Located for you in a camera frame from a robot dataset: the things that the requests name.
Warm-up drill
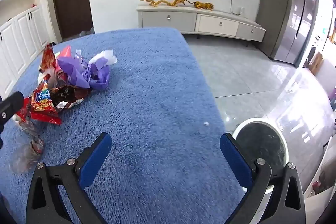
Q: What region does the red patterned snack bag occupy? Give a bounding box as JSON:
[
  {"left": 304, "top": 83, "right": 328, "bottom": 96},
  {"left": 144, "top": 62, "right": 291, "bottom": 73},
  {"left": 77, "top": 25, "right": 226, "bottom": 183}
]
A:
[{"left": 39, "top": 45, "right": 58, "bottom": 75}]

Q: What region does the white crumpled tissue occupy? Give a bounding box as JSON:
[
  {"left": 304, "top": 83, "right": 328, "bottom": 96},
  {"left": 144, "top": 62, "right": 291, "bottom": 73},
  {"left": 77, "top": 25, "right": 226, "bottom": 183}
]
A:
[{"left": 88, "top": 49, "right": 118, "bottom": 65}]

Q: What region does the pink snack bag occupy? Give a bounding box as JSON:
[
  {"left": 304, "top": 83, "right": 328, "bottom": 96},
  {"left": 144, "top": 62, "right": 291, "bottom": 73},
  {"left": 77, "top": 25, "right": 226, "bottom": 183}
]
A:
[{"left": 54, "top": 46, "right": 72, "bottom": 59}]

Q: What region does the clear plastic bag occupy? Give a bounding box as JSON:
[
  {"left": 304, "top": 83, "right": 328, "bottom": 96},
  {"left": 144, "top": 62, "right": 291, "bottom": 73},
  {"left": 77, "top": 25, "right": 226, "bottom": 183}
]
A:
[{"left": 9, "top": 119, "right": 45, "bottom": 174}]

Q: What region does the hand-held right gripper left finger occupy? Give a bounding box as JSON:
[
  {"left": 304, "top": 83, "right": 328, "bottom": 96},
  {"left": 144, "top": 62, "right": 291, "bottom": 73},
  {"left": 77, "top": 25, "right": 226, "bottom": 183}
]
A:
[{"left": 26, "top": 132, "right": 112, "bottom": 224}]

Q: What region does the golden dragon figurine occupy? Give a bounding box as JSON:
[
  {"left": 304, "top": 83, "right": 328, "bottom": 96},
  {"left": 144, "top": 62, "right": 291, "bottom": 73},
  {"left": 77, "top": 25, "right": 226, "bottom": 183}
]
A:
[{"left": 140, "top": 0, "right": 187, "bottom": 7}]

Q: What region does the white television cabinet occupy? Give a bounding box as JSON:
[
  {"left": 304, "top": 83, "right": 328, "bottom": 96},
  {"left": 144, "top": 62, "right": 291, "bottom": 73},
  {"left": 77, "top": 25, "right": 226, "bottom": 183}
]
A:
[{"left": 136, "top": 5, "right": 266, "bottom": 47}]

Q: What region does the blue fleece blanket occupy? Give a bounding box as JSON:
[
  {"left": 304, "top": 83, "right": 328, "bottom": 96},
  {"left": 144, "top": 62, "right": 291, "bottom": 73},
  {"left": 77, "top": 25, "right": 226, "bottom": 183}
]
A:
[{"left": 0, "top": 28, "right": 252, "bottom": 224}]

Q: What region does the grey glossy refrigerator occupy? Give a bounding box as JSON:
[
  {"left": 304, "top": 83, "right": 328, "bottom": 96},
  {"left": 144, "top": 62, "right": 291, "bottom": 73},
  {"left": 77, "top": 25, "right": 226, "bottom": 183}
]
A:
[{"left": 256, "top": 0, "right": 319, "bottom": 68}]

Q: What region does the white panelled cabinet unit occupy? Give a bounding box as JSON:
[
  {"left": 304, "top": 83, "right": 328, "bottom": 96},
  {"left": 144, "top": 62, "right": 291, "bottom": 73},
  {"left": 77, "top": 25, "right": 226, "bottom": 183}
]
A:
[{"left": 0, "top": 0, "right": 50, "bottom": 93}]

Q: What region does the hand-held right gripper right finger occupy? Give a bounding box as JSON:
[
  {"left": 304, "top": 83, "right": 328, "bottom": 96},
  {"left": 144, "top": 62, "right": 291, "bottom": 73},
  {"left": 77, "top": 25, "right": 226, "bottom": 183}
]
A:
[{"left": 219, "top": 133, "right": 306, "bottom": 224}]

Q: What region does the white washing machine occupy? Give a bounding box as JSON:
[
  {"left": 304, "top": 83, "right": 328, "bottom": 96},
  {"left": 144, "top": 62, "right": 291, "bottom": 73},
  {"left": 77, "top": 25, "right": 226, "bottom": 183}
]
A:
[{"left": 303, "top": 35, "right": 326, "bottom": 69}]

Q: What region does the plain red wrapper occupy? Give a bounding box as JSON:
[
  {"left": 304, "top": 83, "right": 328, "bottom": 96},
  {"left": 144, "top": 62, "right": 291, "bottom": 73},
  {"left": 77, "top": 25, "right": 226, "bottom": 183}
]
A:
[{"left": 16, "top": 97, "right": 63, "bottom": 126}]

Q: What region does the cardboard box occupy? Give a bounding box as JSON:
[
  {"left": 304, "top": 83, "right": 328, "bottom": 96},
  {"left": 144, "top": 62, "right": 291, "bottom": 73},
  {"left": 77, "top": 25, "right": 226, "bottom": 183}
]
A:
[{"left": 309, "top": 52, "right": 324, "bottom": 75}]

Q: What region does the golden tiger figurine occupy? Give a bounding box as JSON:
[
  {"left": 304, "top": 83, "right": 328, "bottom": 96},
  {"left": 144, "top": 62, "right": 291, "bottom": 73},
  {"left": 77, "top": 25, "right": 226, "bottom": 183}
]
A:
[{"left": 194, "top": 1, "right": 214, "bottom": 10}]

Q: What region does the red snack bag blue star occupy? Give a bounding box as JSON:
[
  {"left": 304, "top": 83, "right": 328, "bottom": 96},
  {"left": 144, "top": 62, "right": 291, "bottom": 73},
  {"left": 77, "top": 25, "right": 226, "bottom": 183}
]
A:
[{"left": 29, "top": 81, "right": 58, "bottom": 113}]

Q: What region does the dark red foil wrapper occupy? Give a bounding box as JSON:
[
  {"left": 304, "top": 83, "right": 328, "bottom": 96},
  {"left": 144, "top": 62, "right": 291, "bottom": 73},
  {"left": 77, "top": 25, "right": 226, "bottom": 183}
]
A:
[{"left": 50, "top": 84, "right": 92, "bottom": 109}]

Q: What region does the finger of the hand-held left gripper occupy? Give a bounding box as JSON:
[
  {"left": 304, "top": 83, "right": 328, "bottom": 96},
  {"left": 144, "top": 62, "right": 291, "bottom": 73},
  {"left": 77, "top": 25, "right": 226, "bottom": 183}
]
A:
[{"left": 0, "top": 91, "right": 25, "bottom": 132}]

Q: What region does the purple crumpled wrapper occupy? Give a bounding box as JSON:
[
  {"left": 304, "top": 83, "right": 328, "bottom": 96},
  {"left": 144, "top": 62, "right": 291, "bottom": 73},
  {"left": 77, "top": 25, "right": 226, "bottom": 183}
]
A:
[{"left": 56, "top": 55, "right": 111, "bottom": 90}]

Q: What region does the white round bin black liner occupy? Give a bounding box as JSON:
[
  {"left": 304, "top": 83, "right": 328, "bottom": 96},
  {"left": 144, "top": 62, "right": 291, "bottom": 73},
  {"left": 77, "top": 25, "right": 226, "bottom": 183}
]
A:
[{"left": 232, "top": 118, "right": 290, "bottom": 224}]

